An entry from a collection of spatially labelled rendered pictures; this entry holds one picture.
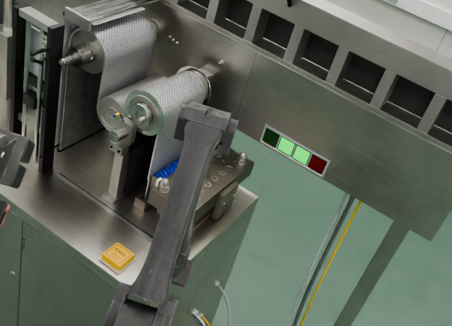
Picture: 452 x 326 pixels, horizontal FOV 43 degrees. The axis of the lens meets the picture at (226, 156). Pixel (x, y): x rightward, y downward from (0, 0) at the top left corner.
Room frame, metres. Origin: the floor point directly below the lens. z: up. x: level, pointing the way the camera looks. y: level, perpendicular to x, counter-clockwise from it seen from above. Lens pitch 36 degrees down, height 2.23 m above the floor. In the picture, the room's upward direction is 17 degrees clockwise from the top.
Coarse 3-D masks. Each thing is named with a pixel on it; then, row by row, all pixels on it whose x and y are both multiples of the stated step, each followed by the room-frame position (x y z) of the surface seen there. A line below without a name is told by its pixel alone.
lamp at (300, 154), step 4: (300, 148) 1.59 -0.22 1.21; (296, 152) 1.59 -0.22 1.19; (300, 152) 1.59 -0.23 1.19; (304, 152) 1.58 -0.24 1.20; (308, 152) 1.58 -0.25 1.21; (296, 156) 1.59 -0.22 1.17; (300, 156) 1.59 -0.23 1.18; (304, 156) 1.58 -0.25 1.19; (308, 156) 1.58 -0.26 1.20; (300, 160) 1.58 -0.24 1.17; (304, 160) 1.58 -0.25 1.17
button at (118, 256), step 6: (114, 246) 1.20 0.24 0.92; (120, 246) 1.21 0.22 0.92; (108, 252) 1.17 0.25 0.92; (114, 252) 1.18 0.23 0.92; (120, 252) 1.19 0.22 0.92; (126, 252) 1.19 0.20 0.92; (102, 258) 1.16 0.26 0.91; (108, 258) 1.15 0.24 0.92; (114, 258) 1.16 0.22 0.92; (120, 258) 1.16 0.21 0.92; (126, 258) 1.17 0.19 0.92; (132, 258) 1.19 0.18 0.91; (114, 264) 1.14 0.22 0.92; (120, 264) 1.14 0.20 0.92; (126, 264) 1.16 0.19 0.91
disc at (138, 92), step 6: (138, 90) 1.46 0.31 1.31; (132, 96) 1.47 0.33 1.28; (150, 96) 1.44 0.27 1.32; (126, 102) 1.48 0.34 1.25; (156, 102) 1.44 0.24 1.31; (126, 108) 1.47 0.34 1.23; (156, 108) 1.43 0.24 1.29; (126, 114) 1.47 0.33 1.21; (162, 114) 1.43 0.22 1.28; (162, 120) 1.42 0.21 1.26; (162, 126) 1.42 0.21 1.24; (144, 132) 1.44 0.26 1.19; (150, 132) 1.43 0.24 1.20; (156, 132) 1.43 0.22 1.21
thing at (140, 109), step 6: (138, 102) 1.45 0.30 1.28; (144, 102) 1.45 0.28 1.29; (132, 108) 1.44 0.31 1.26; (138, 108) 1.43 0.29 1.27; (144, 108) 1.43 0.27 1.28; (150, 108) 1.44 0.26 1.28; (132, 114) 1.44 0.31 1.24; (138, 114) 1.43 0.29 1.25; (144, 114) 1.42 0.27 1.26; (150, 114) 1.43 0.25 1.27; (150, 120) 1.42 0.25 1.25; (144, 126) 1.42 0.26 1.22
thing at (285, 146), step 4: (280, 140) 1.62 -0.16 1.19; (284, 140) 1.61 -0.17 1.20; (288, 140) 1.61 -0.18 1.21; (280, 144) 1.62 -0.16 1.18; (284, 144) 1.61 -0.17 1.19; (288, 144) 1.61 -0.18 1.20; (292, 144) 1.60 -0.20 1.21; (280, 148) 1.61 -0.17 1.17; (284, 148) 1.61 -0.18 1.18; (288, 148) 1.61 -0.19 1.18; (292, 148) 1.60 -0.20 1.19; (284, 152) 1.61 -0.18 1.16; (288, 152) 1.60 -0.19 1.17
